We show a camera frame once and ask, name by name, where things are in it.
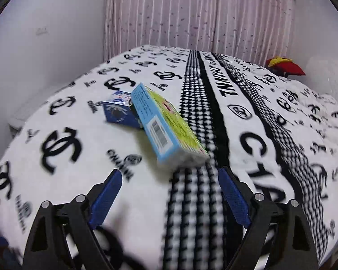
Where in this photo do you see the white wall socket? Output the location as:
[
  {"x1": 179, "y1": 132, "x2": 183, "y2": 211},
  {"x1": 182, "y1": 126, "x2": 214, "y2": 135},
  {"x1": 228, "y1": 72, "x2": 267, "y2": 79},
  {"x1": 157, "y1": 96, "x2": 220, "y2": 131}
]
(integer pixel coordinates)
[{"x1": 35, "y1": 27, "x2": 49, "y2": 35}]

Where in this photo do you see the dark blue small carton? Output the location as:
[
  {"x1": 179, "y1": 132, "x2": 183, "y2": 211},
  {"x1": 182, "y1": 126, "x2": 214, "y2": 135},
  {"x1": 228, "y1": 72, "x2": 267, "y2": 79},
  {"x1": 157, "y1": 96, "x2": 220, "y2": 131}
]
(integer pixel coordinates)
[{"x1": 101, "y1": 91, "x2": 143, "y2": 129}]

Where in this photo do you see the light blue green carton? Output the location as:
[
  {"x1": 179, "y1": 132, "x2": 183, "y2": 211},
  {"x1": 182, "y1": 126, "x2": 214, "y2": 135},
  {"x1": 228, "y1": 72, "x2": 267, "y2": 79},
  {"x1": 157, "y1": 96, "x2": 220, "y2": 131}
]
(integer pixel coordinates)
[{"x1": 131, "y1": 83, "x2": 209, "y2": 171}]

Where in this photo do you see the black white logo blanket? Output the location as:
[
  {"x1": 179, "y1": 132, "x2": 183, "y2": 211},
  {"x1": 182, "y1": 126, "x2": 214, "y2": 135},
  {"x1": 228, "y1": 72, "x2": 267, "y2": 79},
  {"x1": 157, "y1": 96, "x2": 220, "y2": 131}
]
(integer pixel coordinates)
[{"x1": 0, "y1": 45, "x2": 338, "y2": 269}]

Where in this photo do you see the white plastic storage box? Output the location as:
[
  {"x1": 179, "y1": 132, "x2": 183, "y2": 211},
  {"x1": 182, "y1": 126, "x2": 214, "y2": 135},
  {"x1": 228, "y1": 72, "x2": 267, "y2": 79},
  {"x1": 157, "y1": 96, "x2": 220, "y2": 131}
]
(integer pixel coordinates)
[{"x1": 8, "y1": 90, "x2": 57, "y2": 138}]

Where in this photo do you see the red yellow pillow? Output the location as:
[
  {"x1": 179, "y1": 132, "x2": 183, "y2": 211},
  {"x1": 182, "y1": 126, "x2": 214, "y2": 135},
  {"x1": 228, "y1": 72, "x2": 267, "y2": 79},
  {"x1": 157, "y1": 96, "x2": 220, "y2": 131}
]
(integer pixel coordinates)
[{"x1": 265, "y1": 56, "x2": 305, "y2": 78}]

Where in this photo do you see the white glossy headboard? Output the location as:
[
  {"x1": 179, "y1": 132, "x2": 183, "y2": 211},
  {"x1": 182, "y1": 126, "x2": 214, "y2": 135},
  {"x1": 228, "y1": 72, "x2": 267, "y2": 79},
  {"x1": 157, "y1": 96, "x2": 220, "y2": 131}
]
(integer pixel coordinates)
[{"x1": 298, "y1": 56, "x2": 338, "y2": 102}]

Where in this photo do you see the pink dotted curtain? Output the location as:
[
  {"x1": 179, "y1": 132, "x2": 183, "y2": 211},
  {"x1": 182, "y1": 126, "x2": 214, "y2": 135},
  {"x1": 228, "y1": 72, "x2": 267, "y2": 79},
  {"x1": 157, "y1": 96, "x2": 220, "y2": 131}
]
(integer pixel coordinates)
[{"x1": 104, "y1": 0, "x2": 296, "y2": 65}]

